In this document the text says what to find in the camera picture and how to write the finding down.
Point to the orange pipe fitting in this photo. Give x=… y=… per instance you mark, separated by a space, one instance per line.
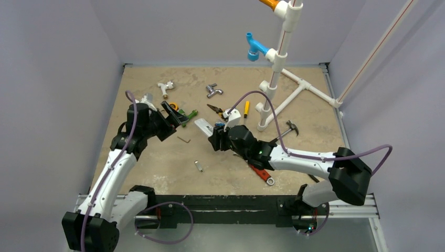
x=270 y=3

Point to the black handled hammer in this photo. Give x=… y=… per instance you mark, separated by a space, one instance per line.
x=292 y=127

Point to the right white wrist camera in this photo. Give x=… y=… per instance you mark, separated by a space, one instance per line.
x=232 y=118

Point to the blue pipe tap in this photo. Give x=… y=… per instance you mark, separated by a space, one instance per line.
x=255 y=48

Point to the white remote control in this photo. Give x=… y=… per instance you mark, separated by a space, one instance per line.
x=205 y=127

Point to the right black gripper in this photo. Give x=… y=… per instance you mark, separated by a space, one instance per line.
x=215 y=139

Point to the silver metal transceiver module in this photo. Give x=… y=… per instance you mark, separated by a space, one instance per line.
x=199 y=167

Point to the white plastic faucet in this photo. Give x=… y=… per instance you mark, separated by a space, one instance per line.
x=164 y=87

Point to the red adjustable wrench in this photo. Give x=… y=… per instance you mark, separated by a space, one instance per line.
x=264 y=175

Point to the green plastic faucet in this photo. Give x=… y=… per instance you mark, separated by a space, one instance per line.
x=191 y=115

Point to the aluminium rail frame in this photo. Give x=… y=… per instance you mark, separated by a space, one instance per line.
x=262 y=203

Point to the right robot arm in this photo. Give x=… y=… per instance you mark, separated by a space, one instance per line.
x=344 y=175

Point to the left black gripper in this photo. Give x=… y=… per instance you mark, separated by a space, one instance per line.
x=168 y=127

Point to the white PVC pipe stand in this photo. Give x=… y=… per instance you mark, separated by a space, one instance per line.
x=289 y=12

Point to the yellow handled screwdriver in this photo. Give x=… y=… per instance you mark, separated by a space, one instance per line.
x=246 y=111

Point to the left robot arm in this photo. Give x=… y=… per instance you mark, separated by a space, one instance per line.
x=98 y=221

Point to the orange tape measure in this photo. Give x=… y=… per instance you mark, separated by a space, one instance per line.
x=174 y=106

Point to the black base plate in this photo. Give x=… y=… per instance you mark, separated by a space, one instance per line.
x=281 y=211

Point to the brown hex key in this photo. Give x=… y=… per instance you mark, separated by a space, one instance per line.
x=186 y=141

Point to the chrome faucet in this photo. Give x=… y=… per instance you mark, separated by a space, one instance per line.
x=211 y=89

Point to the yellow handled pliers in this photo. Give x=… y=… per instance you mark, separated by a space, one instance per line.
x=218 y=111

